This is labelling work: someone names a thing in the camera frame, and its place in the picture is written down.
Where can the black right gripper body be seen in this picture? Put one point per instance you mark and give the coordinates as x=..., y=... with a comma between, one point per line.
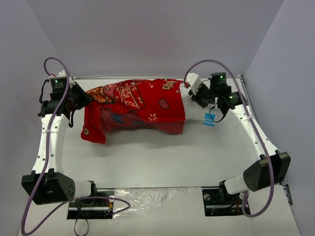
x=197, y=94

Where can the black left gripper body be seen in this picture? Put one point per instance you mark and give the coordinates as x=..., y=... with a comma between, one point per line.
x=80, y=94

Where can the white pillow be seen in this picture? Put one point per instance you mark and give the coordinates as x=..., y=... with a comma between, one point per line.
x=193, y=111

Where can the red printed pillowcase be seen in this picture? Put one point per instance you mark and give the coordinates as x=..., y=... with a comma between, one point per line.
x=134, y=104

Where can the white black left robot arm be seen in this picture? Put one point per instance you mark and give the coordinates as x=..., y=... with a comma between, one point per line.
x=47, y=184

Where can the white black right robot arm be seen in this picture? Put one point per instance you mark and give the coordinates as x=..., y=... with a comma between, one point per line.
x=269, y=164

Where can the blue white pillow label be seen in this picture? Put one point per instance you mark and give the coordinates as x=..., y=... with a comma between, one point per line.
x=209, y=119

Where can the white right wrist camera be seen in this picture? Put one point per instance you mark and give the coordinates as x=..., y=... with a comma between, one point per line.
x=193, y=82

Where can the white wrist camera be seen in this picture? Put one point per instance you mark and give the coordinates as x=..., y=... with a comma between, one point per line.
x=193, y=82
x=62, y=74

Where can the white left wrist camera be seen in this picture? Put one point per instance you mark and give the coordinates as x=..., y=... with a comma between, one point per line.
x=62, y=74

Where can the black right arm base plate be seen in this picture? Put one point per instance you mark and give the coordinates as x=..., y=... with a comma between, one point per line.
x=218, y=205

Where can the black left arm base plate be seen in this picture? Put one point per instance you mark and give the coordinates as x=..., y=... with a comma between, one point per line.
x=90, y=209

